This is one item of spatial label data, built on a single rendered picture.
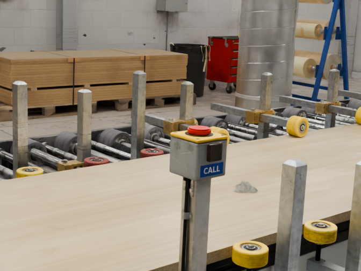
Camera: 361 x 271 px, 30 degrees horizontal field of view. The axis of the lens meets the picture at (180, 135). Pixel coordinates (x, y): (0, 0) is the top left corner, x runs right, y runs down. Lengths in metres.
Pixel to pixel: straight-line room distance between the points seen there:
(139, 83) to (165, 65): 6.05
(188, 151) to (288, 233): 0.34
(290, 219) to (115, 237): 0.43
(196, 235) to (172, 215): 0.54
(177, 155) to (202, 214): 0.11
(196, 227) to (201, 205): 0.04
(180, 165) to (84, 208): 0.66
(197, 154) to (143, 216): 0.62
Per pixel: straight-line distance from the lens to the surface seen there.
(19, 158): 2.19
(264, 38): 5.59
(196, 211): 1.15
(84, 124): 2.29
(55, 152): 2.72
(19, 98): 2.15
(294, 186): 1.33
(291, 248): 1.37
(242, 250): 1.50
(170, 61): 8.48
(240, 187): 1.93
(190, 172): 1.11
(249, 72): 5.65
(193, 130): 1.12
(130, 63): 8.13
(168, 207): 1.76
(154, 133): 3.01
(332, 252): 1.90
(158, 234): 1.58
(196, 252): 1.18
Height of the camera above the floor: 1.46
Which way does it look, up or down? 12 degrees down
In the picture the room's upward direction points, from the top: 3 degrees clockwise
